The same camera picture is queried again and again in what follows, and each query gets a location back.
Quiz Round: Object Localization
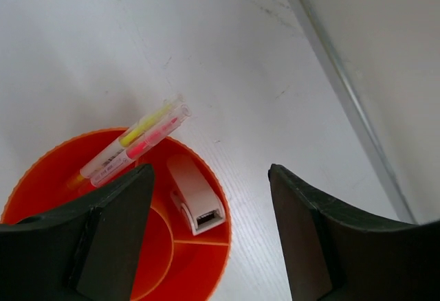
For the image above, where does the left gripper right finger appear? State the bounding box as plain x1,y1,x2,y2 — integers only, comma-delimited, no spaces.
268,164,439,300

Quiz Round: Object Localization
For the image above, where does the orange round divided container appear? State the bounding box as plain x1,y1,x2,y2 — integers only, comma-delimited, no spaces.
1,127,232,300

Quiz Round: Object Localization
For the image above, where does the yellow highlighter pen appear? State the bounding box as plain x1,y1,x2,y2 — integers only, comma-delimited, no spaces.
67,93,184,190

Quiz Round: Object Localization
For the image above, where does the pink white mini stapler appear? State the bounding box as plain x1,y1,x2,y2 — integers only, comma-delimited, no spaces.
166,155,226,236

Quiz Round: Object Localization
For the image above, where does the pink highlighter pen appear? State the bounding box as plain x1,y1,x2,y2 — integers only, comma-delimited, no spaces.
88,103,190,188

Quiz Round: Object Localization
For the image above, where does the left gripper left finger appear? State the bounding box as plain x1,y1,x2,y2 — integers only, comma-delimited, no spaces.
1,164,155,300

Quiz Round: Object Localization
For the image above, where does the aluminium rail right side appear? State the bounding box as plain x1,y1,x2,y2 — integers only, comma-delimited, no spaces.
288,0,417,223

